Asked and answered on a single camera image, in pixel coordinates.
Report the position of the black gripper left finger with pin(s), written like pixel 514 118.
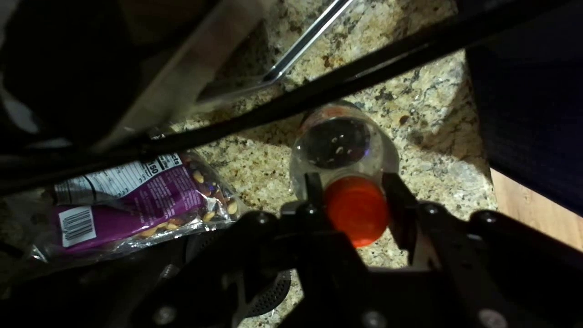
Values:
pixel 314 193

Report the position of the clear bottle with orange cap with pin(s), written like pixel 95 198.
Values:
pixel 356 209

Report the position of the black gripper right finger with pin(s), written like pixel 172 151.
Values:
pixel 401 211

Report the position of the purple snack bag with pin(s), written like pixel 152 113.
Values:
pixel 134 205

